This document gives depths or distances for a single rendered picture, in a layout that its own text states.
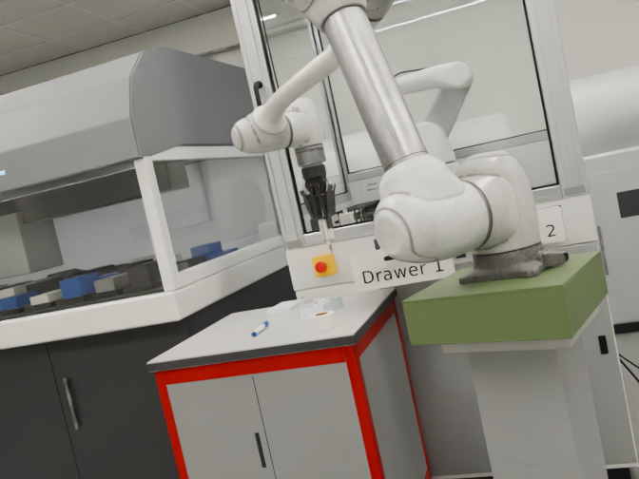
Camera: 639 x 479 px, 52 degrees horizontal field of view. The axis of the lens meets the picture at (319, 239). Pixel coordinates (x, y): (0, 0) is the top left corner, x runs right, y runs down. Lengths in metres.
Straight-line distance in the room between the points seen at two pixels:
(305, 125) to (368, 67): 0.58
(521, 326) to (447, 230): 0.24
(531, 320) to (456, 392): 1.02
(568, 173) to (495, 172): 0.74
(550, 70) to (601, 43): 3.37
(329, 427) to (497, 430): 0.46
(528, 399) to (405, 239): 0.46
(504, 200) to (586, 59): 4.12
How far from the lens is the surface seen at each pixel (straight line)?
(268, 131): 1.91
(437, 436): 2.41
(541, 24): 2.21
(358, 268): 1.93
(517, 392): 1.54
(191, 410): 1.96
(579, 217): 2.20
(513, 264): 1.48
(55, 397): 2.77
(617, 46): 5.57
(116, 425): 2.65
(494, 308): 1.38
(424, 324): 1.45
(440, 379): 2.34
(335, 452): 1.85
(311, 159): 2.02
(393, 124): 1.42
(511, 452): 1.61
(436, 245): 1.33
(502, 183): 1.46
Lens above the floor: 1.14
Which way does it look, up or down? 4 degrees down
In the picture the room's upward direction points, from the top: 12 degrees counter-clockwise
